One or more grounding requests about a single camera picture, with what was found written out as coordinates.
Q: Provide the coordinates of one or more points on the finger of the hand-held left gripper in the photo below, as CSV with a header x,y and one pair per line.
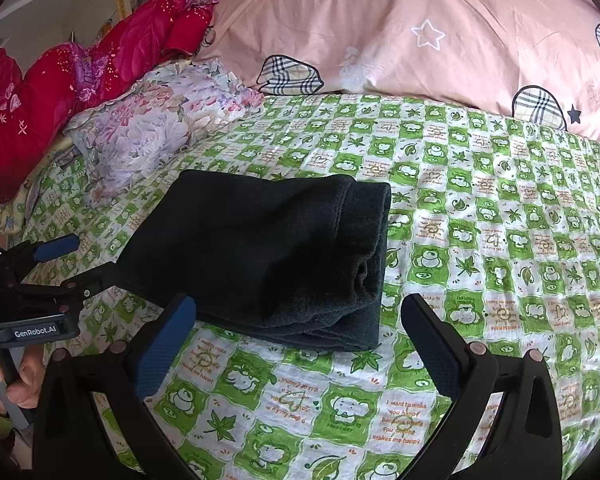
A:
x,y
87,282
55,250

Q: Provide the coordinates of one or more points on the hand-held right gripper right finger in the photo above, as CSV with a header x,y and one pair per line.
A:
x,y
437,350

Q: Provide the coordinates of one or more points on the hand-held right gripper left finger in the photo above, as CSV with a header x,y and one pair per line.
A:
x,y
162,350

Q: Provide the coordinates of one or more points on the black pants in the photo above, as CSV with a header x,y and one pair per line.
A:
x,y
260,245

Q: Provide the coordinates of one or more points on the person's left hand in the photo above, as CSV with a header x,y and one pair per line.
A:
x,y
27,377

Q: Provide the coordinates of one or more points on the yellow printed cloth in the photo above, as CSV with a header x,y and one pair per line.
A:
x,y
10,215

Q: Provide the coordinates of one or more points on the green checked bedsheet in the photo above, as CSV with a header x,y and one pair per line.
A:
x,y
480,260

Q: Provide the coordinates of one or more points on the pale floral pillow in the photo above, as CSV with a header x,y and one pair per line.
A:
x,y
145,125

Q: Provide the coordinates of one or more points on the red floral quilt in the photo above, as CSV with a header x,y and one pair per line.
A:
x,y
55,80

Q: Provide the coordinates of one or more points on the pink quilt with plaid patches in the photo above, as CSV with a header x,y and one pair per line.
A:
x,y
380,20

